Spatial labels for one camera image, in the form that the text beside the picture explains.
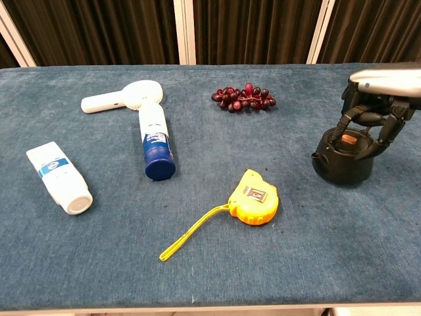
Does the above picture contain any dark red grape bunch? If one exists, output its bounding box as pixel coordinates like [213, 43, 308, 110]
[210, 82, 278, 114]

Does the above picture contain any black pleated curtain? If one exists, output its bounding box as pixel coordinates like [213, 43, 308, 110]
[0, 0, 421, 68]

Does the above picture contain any black round container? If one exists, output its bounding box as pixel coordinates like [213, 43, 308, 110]
[311, 126, 376, 186]

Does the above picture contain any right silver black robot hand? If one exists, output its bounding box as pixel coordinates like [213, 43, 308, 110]
[330, 61, 421, 161]

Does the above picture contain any white tube with blue label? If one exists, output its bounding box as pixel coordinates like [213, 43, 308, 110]
[26, 141, 94, 216]

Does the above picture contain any yellow tape measure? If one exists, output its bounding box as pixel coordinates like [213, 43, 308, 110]
[159, 169, 281, 263]

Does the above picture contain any white bottle with blue cap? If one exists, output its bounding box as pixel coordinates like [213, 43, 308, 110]
[137, 101, 177, 182]

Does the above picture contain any white handheld fan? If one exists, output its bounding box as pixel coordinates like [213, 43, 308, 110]
[80, 80, 164, 115]

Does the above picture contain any blue felt table cloth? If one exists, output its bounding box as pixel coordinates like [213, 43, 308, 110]
[0, 62, 421, 312]

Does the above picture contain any white frame post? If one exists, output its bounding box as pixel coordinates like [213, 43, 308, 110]
[305, 0, 340, 65]
[0, 2, 36, 68]
[173, 0, 197, 65]

